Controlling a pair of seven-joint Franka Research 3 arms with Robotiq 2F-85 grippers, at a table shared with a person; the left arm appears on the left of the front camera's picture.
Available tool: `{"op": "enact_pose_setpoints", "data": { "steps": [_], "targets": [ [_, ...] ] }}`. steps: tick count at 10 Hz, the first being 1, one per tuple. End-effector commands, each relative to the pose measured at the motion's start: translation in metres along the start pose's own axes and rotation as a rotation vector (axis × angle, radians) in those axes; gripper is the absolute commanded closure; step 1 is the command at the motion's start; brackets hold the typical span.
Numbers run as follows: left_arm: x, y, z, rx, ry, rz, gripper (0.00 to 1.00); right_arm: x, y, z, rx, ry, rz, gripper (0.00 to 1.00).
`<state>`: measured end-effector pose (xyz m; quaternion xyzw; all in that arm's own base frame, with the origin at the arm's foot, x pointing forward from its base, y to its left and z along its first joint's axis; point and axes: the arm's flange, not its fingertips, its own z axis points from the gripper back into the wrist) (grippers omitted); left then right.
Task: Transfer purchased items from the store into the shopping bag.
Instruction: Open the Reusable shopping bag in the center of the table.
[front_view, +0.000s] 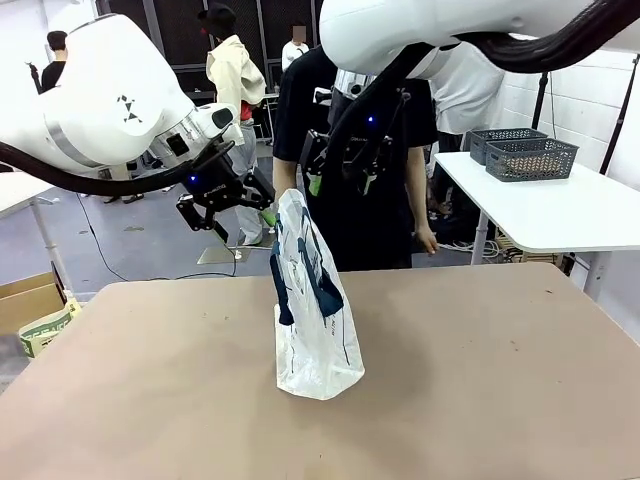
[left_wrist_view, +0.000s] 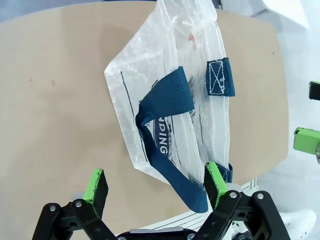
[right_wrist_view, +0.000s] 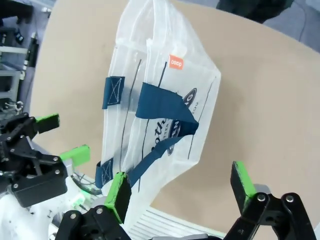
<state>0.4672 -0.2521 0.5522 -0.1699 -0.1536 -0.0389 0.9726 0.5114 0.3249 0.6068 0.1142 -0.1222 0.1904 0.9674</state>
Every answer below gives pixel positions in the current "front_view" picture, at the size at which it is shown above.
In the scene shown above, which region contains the white desk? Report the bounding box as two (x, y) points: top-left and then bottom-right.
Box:
(0, 172), (76, 296)

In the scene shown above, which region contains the white plastic shopping bag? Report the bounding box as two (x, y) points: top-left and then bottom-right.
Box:
(268, 188), (366, 401)

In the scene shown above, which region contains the person's left hand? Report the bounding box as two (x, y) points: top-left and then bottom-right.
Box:
(413, 224), (441, 257)

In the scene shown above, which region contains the person in white shirt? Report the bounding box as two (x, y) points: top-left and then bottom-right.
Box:
(281, 22), (311, 74)

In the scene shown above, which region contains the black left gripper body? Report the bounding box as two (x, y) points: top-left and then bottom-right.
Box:
(184, 151), (247, 207)

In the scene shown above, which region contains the white side table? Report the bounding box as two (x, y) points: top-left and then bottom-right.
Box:
(433, 149), (640, 301)

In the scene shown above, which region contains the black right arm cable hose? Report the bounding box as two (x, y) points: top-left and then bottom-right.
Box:
(319, 22), (640, 176)

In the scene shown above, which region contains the black light stand pole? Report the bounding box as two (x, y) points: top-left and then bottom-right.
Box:
(530, 72), (551, 130)

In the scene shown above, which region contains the thin black floor cable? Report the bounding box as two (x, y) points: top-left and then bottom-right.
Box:
(74, 192), (239, 282)

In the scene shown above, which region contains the person in black t-shirt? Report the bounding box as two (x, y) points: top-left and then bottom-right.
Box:
(272, 44), (440, 274)

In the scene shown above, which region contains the brown cardboard box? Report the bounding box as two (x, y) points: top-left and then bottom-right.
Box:
(0, 272), (69, 336)

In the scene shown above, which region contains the person in beige hoodie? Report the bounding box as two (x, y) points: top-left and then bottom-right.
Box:
(197, 2), (267, 246)

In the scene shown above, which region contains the person in black clothes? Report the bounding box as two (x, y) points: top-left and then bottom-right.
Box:
(40, 30), (69, 94)

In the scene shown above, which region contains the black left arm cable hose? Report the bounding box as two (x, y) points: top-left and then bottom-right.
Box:
(0, 141), (236, 197)

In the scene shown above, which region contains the black slanted pole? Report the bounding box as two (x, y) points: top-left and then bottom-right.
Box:
(599, 49), (640, 176)

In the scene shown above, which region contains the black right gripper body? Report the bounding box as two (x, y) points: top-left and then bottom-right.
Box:
(326, 98), (397, 174)

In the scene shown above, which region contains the green and white paper sack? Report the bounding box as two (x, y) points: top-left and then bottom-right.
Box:
(18, 297), (83, 359)

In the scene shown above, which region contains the person's right forearm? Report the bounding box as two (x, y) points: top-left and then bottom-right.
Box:
(272, 157), (301, 221)

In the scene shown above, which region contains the white cable bundle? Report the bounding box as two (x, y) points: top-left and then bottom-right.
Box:
(439, 238), (501, 259)

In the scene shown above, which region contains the wooden crate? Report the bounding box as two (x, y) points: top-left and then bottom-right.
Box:
(494, 227), (576, 274)

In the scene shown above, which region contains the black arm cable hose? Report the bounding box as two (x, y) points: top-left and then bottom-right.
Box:
(319, 22), (640, 176)
(0, 141), (236, 197)

